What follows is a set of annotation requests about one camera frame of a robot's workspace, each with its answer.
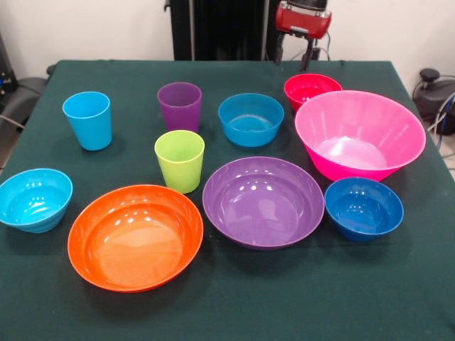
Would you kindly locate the wide orange bowl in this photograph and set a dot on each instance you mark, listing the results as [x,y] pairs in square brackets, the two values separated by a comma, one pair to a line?
[135,245]

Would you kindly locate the light blue small bowl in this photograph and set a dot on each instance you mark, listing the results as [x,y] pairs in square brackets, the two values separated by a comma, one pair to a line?
[35,206]

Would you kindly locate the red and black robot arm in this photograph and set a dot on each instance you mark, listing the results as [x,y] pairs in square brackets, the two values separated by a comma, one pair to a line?
[309,3]

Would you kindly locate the dark green tablecloth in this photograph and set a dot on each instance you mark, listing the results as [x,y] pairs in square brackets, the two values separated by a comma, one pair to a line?
[249,302]

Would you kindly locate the purple plastic cup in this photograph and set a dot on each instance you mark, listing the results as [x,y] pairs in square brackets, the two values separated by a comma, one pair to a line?
[179,113]

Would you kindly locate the light blue plastic cup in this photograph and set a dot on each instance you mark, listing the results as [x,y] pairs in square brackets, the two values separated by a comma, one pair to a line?
[90,124]

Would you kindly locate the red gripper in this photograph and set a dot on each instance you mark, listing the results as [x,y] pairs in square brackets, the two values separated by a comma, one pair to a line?
[302,19]

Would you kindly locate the lime green plastic cup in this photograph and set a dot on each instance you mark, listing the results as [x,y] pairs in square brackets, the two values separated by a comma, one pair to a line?
[179,167]

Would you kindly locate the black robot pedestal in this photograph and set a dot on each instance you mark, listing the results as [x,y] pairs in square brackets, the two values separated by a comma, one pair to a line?
[220,28]

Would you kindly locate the blue straight-sided bowl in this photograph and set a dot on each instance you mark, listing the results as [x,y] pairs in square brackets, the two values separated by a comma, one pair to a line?
[249,136]

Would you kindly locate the large pink bowl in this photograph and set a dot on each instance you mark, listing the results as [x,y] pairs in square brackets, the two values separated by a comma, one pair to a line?
[355,120]

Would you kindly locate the wide purple bowl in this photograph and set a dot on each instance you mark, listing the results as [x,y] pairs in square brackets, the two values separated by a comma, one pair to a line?
[263,206]

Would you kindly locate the dark blue small bowl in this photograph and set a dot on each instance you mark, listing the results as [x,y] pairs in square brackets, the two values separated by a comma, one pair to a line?
[362,213]

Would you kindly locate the red small bowl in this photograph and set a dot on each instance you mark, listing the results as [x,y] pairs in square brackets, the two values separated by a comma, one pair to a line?
[305,89]

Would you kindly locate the black equipment box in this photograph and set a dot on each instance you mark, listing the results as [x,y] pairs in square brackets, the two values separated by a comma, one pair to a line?
[5,71]

